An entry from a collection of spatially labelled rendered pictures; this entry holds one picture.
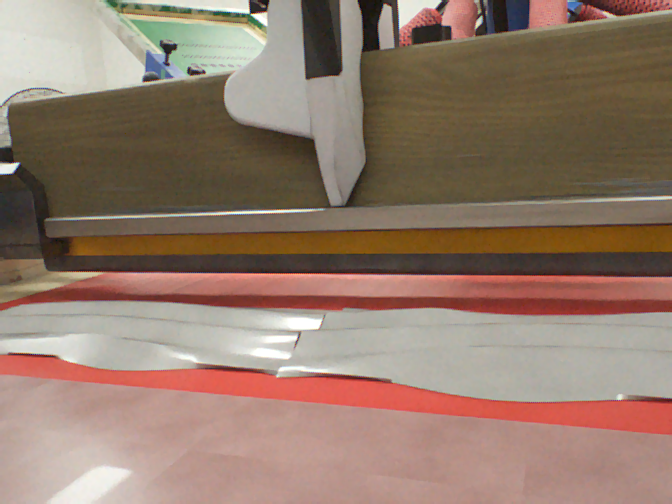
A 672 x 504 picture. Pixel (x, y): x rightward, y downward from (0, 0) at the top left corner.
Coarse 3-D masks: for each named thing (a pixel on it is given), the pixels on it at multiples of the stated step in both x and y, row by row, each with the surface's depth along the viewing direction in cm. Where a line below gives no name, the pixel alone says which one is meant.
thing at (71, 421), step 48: (96, 288) 34; (144, 288) 33; (192, 288) 32; (240, 288) 31; (288, 288) 30; (336, 288) 29; (0, 384) 19; (48, 384) 19; (96, 384) 18; (144, 384) 18; (192, 384) 18; (240, 384) 18; (0, 432) 16; (48, 432) 15; (96, 432) 15; (144, 432) 15; (192, 432) 15; (0, 480) 13; (48, 480) 13; (96, 480) 13; (144, 480) 13
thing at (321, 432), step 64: (320, 384) 17; (384, 384) 17; (192, 448) 14; (256, 448) 14; (320, 448) 13; (384, 448) 13; (448, 448) 13; (512, 448) 13; (576, 448) 12; (640, 448) 12
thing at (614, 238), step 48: (96, 240) 33; (144, 240) 32; (192, 240) 31; (240, 240) 29; (288, 240) 29; (336, 240) 28; (384, 240) 27; (432, 240) 26; (480, 240) 25; (528, 240) 24; (576, 240) 24; (624, 240) 23
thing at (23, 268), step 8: (0, 264) 37; (8, 264) 38; (16, 264) 38; (24, 264) 39; (32, 264) 40; (40, 264) 40; (0, 272) 37; (8, 272) 38; (16, 272) 38; (24, 272) 39; (32, 272) 40; (40, 272) 40; (48, 272) 41; (0, 280) 37; (8, 280) 38; (16, 280) 38
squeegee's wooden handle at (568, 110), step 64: (384, 64) 24; (448, 64) 23; (512, 64) 23; (576, 64) 22; (640, 64) 21; (64, 128) 31; (128, 128) 29; (192, 128) 28; (256, 128) 27; (384, 128) 25; (448, 128) 24; (512, 128) 23; (576, 128) 22; (640, 128) 21; (64, 192) 32; (128, 192) 30; (192, 192) 29; (256, 192) 28; (320, 192) 26; (384, 192) 25; (448, 192) 24; (512, 192) 23; (576, 192) 23; (640, 192) 22
